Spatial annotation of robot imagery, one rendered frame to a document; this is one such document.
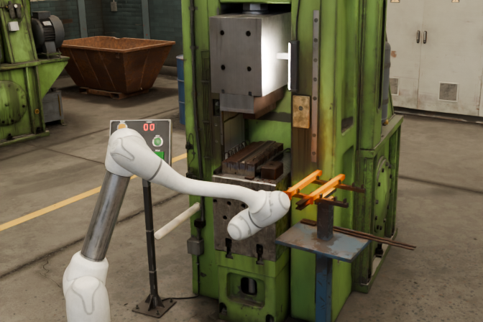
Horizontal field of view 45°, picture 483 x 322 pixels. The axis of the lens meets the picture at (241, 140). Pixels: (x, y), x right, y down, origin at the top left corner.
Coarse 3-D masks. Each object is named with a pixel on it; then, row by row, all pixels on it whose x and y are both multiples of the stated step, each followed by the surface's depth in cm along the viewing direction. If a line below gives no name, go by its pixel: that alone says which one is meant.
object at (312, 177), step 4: (316, 172) 300; (320, 172) 301; (308, 176) 295; (312, 176) 295; (304, 180) 289; (308, 180) 290; (312, 180) 294; (296, 184) 285; (300, 184) 284; (304, 184) 286; (292, 188) 279; (296, 188) 279; (300, 188) 283; (284, 192) 272; (288, 192) 273; (292, 192) 276; (288, 196) 273
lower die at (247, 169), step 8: (248, 144) 354; (256, 144) 350; (272, 144) 349; (280, 144) 348; (240, 152) 339; (248, 152) 335; (264, 152) 334; (272, 152) 338; (224, 160) 326; (232, 160) 322; (248, 160) 319; (256, 160) 321; (224, 168) 324; (232, 168) 322; (240, 168) 320; (248, 168) 318; (256, 168) 318
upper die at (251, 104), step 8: (280, 88) 338; (224, 96) 312; (232, 96) 310; (240, 96) 308; (248, 96) 306; (256, 96) 308; (264, 96) 318; (272, 96) 328; (280, 96) 339; (224, 104) 314; (232, 104) 311; (240, 104) 309; (248, 104) 307; (256, 104) 309; (264, 104) 319; (240, 112) 311; (248, 112) 309
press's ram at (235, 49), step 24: (216, 24) 303; (240, 24) 297; (264, 24) 296; (288, 24) 325; (216, 48) 307; (240, 48) 301; (264, 48) 299; (288, 48) 329; (216, 72) 310; (240, 72) 304; (264, 72) 302; (288, 72) 333
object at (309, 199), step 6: (342, 174) 297; (330, 180) 288; (336, 180) 288; (324, 186) 281; (330, 186) 283; (318, 192) 274; (324, 192) 278; (306, 198) 266; (312, 198) 266; (300, 204) 260; (306, 204) 265; (312, 204) 267; (300, 210) 260
